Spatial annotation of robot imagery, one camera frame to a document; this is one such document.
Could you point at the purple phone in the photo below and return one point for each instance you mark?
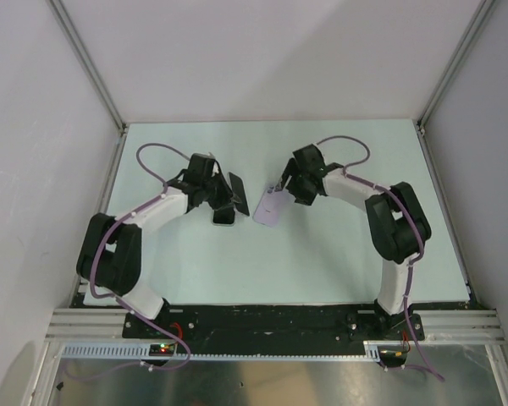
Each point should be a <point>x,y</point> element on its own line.
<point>271,206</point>

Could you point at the aluminium frame post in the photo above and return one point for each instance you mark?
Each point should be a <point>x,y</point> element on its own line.
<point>458,57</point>
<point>81,52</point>

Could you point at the clear phone case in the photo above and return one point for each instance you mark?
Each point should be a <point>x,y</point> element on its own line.
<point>223,225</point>

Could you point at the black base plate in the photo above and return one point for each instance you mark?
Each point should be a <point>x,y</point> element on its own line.
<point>277,330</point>

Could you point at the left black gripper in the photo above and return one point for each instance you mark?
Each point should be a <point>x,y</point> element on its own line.
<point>226,196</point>

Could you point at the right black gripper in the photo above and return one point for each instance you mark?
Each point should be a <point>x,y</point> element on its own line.
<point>302,197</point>

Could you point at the aluminium front rail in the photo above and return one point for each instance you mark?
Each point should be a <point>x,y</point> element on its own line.
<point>440,326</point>

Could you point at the left aluminium frame post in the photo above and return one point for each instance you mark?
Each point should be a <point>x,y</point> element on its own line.
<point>81,52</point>

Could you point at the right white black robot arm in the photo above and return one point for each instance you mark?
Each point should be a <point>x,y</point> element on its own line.
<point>397,223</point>

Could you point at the right aluminium frame post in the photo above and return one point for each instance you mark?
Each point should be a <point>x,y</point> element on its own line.
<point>458,57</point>

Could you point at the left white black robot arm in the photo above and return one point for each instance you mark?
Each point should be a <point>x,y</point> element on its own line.
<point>111,256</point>

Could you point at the black screen phone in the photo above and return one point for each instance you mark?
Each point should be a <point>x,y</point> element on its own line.
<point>223,219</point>
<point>239,194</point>

